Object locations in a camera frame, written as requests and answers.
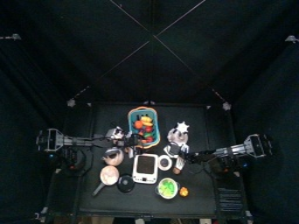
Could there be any black round pot lid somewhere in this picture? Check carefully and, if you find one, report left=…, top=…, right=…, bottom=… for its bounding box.
left=116, top=174, right=136, bottom=194

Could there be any white round cup dark inside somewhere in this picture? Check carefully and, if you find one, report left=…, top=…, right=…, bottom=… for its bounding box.
left=156, top=155, right=174, bottom=172

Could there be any teal basket orange rim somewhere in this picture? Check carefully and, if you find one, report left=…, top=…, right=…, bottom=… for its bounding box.
left=127, top=106, right=162, bottom=149

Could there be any pink silver toy teapot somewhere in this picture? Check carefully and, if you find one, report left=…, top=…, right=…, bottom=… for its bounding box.
left=166, top=128, right=191, bottom=145

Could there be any white toy scale dark screen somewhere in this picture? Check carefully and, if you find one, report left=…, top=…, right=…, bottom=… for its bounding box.
left=131, top=153, right=160, bottom=186

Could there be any yellow toy banana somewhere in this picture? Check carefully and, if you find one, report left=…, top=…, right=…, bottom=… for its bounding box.
left=140, top=115, right=155, bottom=127

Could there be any white star-shaped toy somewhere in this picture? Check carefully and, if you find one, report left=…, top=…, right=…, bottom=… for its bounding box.
left=175, top=121, right=192, bottom=134

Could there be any white bowl green lettuce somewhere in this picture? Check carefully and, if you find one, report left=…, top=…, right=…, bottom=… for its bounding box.
left=155, top=177, right=182, bottom=200

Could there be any small orange toy fruit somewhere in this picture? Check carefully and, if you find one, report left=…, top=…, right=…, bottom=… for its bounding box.
left=179, top=186, right=191, bottom=198

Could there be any white text label sticker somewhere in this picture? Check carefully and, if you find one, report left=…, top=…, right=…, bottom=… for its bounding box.
left=218, top=186, right=243, bottom=213

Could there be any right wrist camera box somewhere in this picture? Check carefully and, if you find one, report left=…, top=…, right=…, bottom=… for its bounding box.
left=179, top=142, right=192, bottom=154

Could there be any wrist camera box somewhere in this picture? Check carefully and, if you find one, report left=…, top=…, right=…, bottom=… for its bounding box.
left=106, top=126, right=127, bottom=142
left=179, top=142, right=192, bottom=154

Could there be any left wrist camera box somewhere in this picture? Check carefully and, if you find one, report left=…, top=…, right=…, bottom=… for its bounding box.
left=106, top=126, right=127, bottom=142

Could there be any pink frying pan grey handle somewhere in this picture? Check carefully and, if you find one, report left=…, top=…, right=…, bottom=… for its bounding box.
left=91, top=164, right=122, bottom=197

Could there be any thin diagonal brace wire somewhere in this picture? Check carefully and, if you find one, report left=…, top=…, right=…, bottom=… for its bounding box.
left=108, top=0, right=228, bottom=103
left=71, top=0, right=208, bottom=101

